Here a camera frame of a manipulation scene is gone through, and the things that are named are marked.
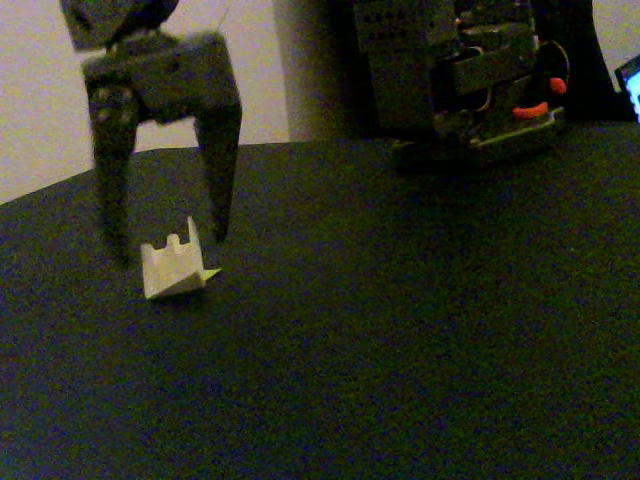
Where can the white plastic piece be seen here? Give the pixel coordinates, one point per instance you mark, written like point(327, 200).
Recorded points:
point(170, 275)

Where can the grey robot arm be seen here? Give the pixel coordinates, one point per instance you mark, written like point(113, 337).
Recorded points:
point(400, 75)

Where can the dark blue desk mat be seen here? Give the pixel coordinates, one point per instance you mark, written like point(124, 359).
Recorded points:
point(350, 325)

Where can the laptop screen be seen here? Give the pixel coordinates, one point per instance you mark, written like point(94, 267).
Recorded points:
point(632, 85)

